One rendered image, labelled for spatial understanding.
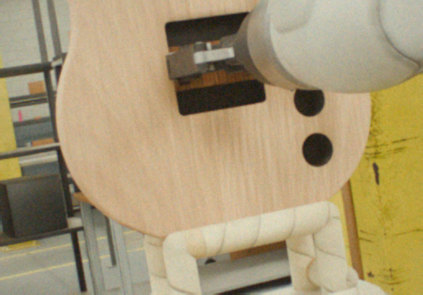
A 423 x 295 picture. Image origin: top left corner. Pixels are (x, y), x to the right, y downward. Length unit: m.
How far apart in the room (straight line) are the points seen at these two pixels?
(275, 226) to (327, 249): 0.07
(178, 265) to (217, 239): 0.05
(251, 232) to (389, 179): 1.03
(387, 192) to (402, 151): 0.10
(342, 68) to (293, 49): 0.05
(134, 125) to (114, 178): 0.06
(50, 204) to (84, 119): 4.61
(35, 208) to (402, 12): 5.00
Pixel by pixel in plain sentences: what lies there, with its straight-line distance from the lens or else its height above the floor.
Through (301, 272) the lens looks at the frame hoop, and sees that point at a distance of 1.03.
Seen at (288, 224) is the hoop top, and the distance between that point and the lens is 0.92.
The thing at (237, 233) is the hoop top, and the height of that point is 1.20.
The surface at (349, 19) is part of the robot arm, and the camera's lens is 0.55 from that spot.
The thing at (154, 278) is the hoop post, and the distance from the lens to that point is 0.97.
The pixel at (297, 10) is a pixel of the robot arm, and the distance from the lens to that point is 0.59.
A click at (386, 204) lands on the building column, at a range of 1.92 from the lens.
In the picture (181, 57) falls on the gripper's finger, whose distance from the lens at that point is 0.82.
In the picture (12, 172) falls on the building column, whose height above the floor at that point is 0.83.
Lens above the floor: 1.35
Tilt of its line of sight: 3 degrees down
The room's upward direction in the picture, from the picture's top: 9 degrees counter-clockwise
